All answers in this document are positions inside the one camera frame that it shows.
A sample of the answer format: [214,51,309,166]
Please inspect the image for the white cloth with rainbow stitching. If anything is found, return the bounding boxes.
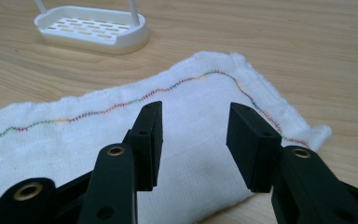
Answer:
[0,50,333,224]

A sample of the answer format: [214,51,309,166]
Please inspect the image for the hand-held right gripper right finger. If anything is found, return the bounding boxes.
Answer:
[226,102,358,224]

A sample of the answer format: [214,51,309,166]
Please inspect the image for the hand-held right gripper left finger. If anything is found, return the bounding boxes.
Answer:
[77,100,164,224]

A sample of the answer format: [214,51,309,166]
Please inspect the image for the white slotted plastic rack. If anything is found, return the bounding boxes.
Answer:
[34,0,149,56]

